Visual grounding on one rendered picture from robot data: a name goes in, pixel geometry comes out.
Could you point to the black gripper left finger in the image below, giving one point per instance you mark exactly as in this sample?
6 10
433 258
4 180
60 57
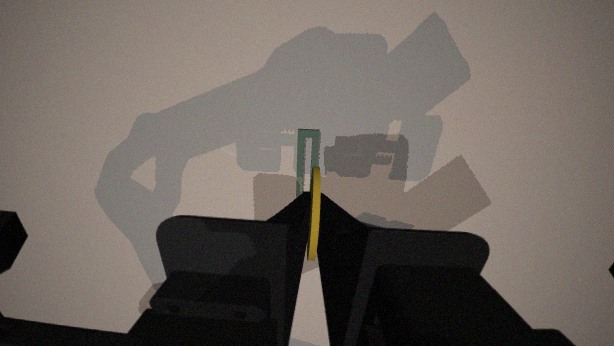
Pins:
274 249

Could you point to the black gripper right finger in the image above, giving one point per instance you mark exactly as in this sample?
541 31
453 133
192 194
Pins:
349 253

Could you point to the gold coin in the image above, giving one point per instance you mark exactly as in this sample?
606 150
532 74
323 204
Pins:
315 189

